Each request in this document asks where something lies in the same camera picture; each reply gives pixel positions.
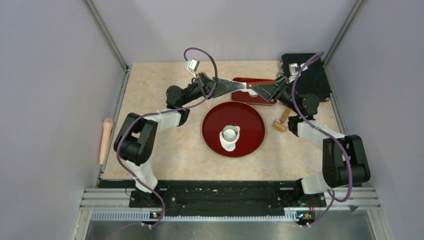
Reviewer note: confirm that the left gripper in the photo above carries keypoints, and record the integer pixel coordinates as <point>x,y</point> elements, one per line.
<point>206,84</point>

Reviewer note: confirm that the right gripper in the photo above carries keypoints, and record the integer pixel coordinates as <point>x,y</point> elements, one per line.
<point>268,90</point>

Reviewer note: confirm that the wooden roller tool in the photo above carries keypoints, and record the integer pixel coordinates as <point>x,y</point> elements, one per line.
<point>281,124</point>

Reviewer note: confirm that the round red tray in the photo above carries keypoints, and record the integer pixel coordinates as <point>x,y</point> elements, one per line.
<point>234,113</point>

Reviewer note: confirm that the metal ring cutter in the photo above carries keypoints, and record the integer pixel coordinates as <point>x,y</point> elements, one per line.
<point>230,133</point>

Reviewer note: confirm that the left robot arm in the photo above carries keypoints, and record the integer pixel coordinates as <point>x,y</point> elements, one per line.
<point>135,141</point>

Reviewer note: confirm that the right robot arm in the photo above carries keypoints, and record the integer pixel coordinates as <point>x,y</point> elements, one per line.
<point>344,160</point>

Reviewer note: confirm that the white dough ball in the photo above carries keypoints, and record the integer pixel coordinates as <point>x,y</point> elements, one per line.
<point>228,146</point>

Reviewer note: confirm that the rectangular red tray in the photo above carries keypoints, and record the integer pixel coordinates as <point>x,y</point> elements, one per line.
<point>246,96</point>

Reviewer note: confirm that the black case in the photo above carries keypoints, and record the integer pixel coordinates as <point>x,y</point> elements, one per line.
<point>313,80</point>

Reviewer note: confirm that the beige wooden rolling pin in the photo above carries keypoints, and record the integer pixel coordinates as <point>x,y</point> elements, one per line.
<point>107,127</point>

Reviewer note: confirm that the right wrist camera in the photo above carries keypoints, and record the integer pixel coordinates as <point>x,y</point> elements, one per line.
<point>294,69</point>

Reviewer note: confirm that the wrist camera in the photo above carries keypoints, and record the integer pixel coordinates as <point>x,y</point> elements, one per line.
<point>192,65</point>
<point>294,69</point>

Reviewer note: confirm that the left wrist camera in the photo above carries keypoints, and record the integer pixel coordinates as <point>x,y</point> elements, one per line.
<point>192,65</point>

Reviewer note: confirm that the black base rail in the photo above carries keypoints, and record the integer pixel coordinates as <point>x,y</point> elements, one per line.
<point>220,198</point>

